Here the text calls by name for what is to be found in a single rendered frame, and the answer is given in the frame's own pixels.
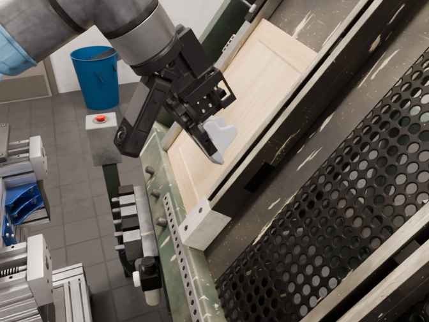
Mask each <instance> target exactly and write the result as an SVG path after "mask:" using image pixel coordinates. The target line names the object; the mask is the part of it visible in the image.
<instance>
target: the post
mask: <svg viewBox="0 0 429 322"><path fill-rule="evenodd" d="M102 169H103V174H104V178H105V184H106V187H107V193H108V197H109V202H110V208H111V211H112V210H113V209H114V208H120V203H119V202H116V203H113V202H112V198H115V197H119V191H118V187H120V186H121V183H120V179H119V173H118V168H117V164H109V165H103V166H102ZM112 217H113V220H117V219H121V212H120V213H113V211H112ZM114 226H115V230H116V232H119V231H122V229H121V226H122V224H118V225H114ZM121 258H122V260H123V263H124V265H125V267H126V268H127V270H128V271H129V272H130V273H131V274H133V272H136V267H135V263H133V264H130V263H129V262H128V261H127V258H126V257H121ZM124 274H125V277H129V275H128V274H127V272H126V271H125V270H124Z"/></svg>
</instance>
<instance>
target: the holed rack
mask: <svg viewBox="0 0 429 322"><path fill-rule="evenodd" d="M163 204H164V207H165V212H166V215H167V220H168V223H169V227H170V233H171V236H172V241H173V244H174V248H175V251H176V256H177V261H178V264H179V269H180V272H181V277H182V280H183V285H184V290H185V293H186V297H187V300H188V305H189V308H190V313H191V316H192V321H193V322H204V318H203V315H202V311H201V309H200V304H199V300H198V297H197V293H196V290H195V286H194V283H193V279H192V275H191V271H190V267H189V264H188V260H187V257H186V253H185V250H184V246H183V244H182V241H181V237H180V234H179V229H178V224H177V220H176V216H175V213H174V209H173V206H172V202H171V199H170V195H169V193H167V194H166V195H165V197H164V198H163Z"/></svg>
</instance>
